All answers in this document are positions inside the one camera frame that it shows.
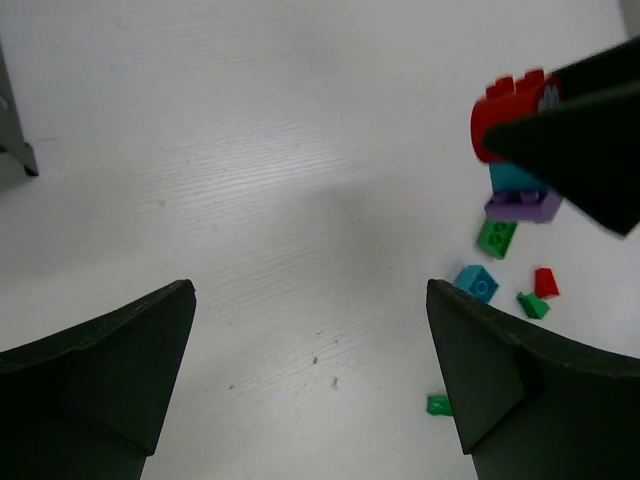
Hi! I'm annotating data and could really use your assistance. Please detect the red flower lego brick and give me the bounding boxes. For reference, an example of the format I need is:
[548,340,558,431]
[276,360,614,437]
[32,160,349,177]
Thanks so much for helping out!
[470,69,564,164]

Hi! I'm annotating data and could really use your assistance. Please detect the black slatted container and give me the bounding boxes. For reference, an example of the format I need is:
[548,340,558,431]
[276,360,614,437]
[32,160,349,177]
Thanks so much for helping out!
[1,52,39,193]

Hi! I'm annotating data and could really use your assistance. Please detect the green flat lego plate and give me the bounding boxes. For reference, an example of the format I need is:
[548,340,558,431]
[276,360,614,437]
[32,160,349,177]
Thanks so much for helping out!
[476,218,518,260]

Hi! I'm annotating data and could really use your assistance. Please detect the red small lego brick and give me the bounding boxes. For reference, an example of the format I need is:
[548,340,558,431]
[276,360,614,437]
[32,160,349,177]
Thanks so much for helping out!
[534,267,560,300]

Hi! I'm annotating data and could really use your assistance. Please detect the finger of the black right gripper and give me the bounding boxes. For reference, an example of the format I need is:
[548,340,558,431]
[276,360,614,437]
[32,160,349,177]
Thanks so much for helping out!
[483,81,639,237]
[553,36,640,100]

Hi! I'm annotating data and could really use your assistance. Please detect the purple curved lego brick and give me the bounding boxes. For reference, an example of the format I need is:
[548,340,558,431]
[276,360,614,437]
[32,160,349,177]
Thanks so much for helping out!
[484,190,563,223]

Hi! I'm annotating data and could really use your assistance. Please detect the teal square lego brick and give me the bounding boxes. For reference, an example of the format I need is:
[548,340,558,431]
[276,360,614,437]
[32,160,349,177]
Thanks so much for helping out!
[454,265,499,304]

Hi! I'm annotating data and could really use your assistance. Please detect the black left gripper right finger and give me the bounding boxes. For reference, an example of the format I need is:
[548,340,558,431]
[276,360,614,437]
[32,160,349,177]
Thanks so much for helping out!
[426,279,639,479]

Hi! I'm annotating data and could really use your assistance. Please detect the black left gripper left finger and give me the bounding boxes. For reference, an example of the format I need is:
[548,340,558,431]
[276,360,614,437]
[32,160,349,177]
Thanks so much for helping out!
[1,279,196,479]

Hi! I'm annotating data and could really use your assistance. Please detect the green small lego left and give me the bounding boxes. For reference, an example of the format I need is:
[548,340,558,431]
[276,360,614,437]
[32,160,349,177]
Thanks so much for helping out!
[426,395,453,417]

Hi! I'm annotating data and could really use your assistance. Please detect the green slope lego piece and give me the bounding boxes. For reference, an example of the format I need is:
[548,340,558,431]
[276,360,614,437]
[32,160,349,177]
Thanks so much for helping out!
[516,292,550,320]

